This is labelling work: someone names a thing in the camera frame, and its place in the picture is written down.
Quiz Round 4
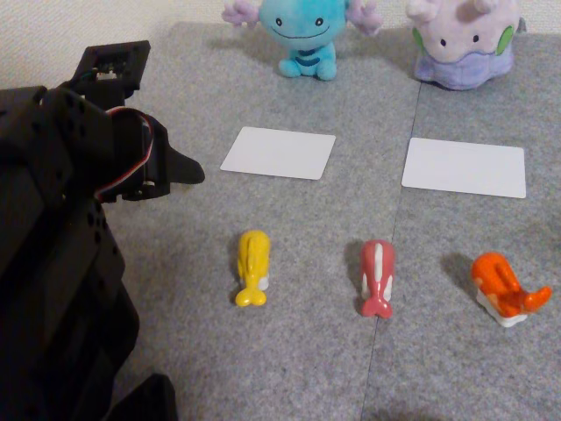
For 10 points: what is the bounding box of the yellow egg sushi toy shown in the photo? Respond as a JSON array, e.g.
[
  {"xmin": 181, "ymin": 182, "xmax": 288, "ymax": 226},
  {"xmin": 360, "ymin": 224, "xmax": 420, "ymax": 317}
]
[{"xmin": 235, "ymin": 230, "xmax": 272, "ymax": 308}]

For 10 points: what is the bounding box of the orange shrimp sushi toy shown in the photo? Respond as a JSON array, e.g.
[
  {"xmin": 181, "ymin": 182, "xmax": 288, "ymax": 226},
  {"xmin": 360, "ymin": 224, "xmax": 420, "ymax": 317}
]
[{"xmin": 471, "ymin": 252, "xmax": 553, "ymax": 328}]

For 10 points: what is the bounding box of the blue Wooper plush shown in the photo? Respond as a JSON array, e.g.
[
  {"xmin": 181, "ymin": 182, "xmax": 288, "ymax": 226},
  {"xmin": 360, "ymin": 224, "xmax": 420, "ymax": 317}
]
[{"xmin": 221, "ymin": 0, "xmax": 383, "ymax": 82}]

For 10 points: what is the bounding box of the pink striped sushi toy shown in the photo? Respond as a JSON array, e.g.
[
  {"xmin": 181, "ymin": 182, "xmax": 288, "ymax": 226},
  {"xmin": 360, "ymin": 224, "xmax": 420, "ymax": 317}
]
[{"xmin": 359, "ymin": 239, "xmax": 396, "ymax": 319}]

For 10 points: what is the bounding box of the purple Goomy plush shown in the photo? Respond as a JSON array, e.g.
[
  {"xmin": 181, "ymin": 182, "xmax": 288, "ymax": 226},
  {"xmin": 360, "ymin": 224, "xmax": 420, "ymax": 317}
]
[{"xmin": 405, "ymin": 0, "xmax": 529, "ymax": 91}]

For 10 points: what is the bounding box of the white blank card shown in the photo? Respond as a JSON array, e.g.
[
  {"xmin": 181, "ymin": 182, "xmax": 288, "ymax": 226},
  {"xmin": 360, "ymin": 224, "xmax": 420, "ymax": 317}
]
[
  {"xmin": 219, "ymin": 126, "xmax": 337, "ymax": 181},
  {"xmin": 401, "ymin": 137, "xmax": 527, "ymax": 199}
]

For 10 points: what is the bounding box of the red white black servo wire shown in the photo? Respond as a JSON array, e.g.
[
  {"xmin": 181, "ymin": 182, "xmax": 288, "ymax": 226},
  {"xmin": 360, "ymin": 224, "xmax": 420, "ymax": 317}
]
[{"xmin": 94, "ymin": 107, "xmax": 155, "ymax": 203}]

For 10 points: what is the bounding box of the black camera mount box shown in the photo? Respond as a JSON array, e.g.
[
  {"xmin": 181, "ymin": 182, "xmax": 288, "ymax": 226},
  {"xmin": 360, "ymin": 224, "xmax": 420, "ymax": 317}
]
[{"xmin": 65, "ymin": 40, "xmax": 152, "ymax": 106}]

